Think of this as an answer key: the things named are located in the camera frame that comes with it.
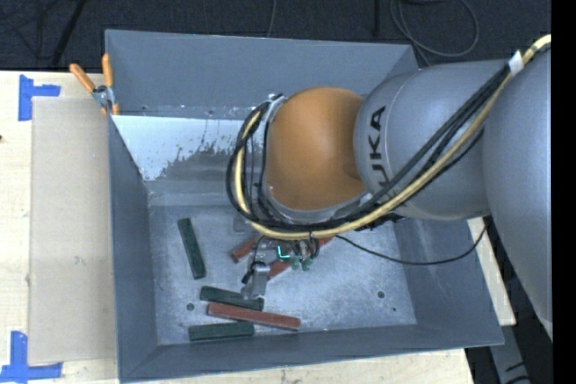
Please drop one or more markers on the dark green flat block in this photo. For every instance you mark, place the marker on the dark green flat block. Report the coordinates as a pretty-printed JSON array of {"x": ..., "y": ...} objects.
[
  {"x": 192, "y": 249},
  {"x": 227, "y": 297},
  {"x": 220, "y": 331}
]

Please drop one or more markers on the pale wood flat board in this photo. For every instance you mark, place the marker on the pale wood flat board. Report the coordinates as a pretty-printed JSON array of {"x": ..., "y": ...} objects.
[{"x": 67, "y": 216}]

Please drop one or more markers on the red-brown flat block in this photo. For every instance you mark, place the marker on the red-brown flat block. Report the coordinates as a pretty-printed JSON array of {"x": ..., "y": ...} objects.
[
  {"x": 254, "y": 316},
  {"x": 242, "y": 251},
  {"x": 280, "y": 269}
]

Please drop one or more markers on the grey metal bin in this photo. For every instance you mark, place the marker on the grey metal bin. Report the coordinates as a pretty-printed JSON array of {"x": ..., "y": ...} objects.
[{"x": 342, "y": 283}]

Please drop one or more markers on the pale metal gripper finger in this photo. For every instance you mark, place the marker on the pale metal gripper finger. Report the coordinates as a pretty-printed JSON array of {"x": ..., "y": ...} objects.
[
  {"x": 260, "y": 281},
  {"x": 249, "y": 287}
]

